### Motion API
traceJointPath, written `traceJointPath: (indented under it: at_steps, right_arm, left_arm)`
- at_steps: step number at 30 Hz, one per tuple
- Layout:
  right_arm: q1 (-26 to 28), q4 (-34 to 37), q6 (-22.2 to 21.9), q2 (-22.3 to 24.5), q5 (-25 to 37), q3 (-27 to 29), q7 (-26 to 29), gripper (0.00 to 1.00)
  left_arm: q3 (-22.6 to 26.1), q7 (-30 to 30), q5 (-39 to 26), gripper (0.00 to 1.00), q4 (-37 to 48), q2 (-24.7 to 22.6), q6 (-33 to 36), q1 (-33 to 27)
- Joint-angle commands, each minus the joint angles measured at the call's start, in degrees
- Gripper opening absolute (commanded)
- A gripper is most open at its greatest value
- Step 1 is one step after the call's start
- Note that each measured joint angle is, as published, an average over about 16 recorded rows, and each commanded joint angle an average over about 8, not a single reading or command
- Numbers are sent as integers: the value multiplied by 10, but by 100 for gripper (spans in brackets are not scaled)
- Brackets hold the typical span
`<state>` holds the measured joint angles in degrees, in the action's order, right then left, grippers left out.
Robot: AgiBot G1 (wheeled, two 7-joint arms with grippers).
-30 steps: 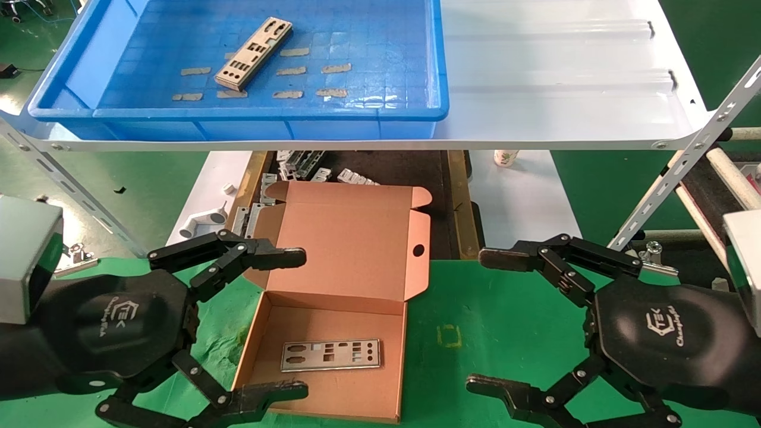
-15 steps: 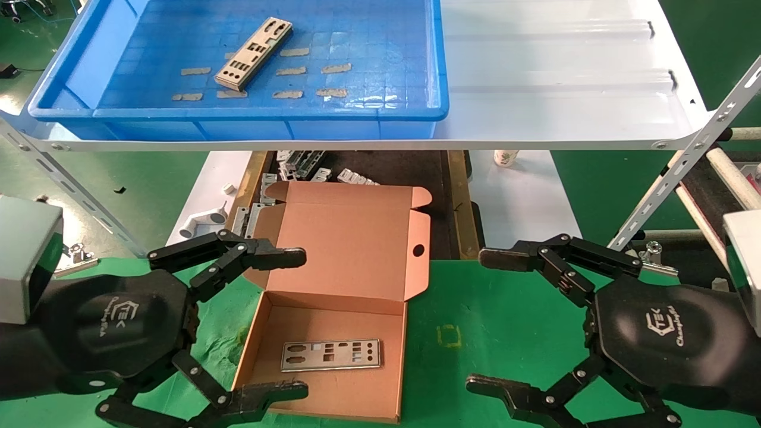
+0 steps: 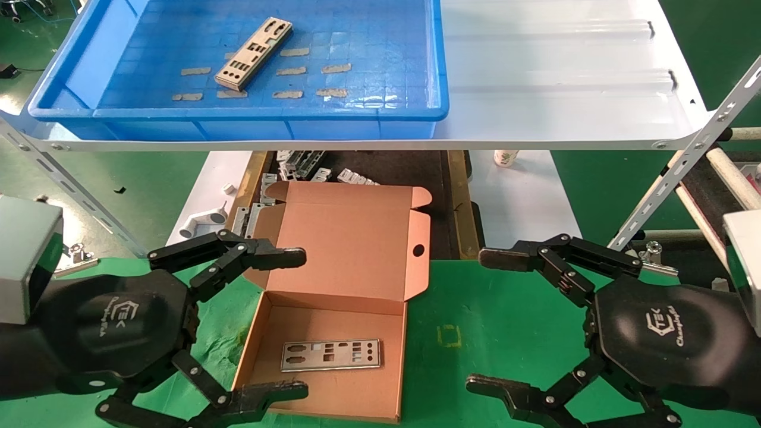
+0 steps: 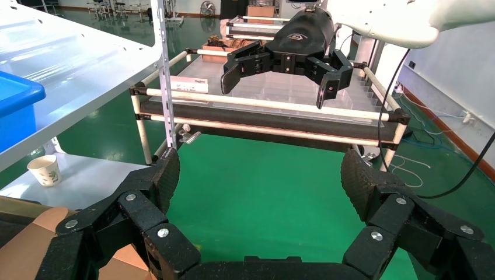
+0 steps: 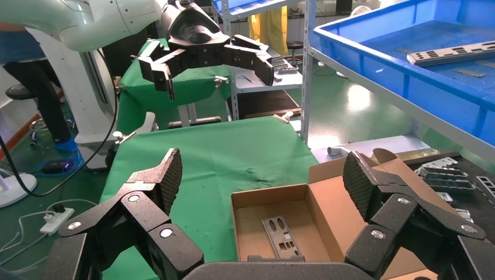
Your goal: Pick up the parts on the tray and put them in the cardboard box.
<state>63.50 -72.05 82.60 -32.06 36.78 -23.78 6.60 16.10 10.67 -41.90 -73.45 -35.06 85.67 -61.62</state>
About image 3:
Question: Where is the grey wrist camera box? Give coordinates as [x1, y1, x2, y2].
[722, 209, 761, 338]
[0, 195, 65, 325]

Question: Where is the grey perforated shelf brace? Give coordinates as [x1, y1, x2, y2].
[602, 55, 761, 253]
[0, 116, 146, 257]

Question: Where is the wheeled chair base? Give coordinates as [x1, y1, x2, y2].
[0, 0, 55, 23]

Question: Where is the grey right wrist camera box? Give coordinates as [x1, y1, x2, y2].
[722, 209, 761, 338]

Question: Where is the blue plastic tray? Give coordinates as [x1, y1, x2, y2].
[27, 0, 449, 141]

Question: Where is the white metal shelf board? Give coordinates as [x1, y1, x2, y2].
[0, 0, 714, 152]

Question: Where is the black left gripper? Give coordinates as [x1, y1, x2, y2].
[0, 229, 310, 428]

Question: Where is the metal parts pile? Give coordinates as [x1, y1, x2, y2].
[214, 150, 483, 260]

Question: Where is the white pipe fitting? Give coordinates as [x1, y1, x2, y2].
[178, 201, 228, 239]

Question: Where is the perforated metal shield plate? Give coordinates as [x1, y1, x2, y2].
[214, 17, 294, 92]
[281, 339, 382, 373]

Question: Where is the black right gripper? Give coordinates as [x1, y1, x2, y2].
[466, 234, 761, 428]

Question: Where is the ribbed silver metal bracket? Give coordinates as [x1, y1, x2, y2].
[337, 169, 381, 187]

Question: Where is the green table cloth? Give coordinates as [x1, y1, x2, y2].
[0, 257, 761, 428]

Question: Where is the open brown cardboard box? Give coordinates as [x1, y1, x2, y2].
[229, 181, 433, 424]

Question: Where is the silver binder clip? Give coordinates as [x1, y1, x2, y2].
[637, 241, 680, 278]
[62, 243, 99, 278]

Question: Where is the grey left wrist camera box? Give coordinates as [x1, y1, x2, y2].
[0, 195, 65, 325]

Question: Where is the long silver metal bracket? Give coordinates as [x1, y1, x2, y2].
[294, 150, 326, 179]

